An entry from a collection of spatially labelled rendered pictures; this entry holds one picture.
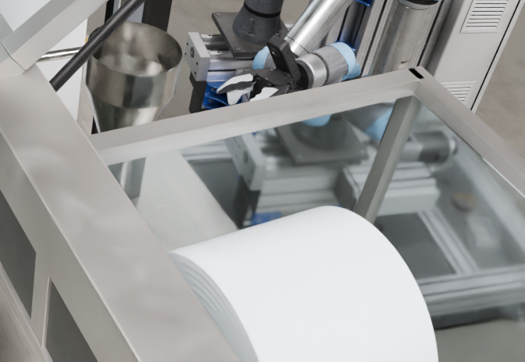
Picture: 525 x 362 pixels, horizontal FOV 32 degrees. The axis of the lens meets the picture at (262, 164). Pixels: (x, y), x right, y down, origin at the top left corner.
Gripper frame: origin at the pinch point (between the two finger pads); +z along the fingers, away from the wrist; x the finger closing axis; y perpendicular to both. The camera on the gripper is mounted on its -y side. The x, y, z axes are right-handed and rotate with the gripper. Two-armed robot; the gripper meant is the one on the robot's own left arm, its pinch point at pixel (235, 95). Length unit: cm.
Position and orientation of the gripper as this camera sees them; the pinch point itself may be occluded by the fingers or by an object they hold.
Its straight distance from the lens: 181.2
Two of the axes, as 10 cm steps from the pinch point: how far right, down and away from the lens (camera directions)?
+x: -7.3, -4.5, 5.2
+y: -1.1, 8.2, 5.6
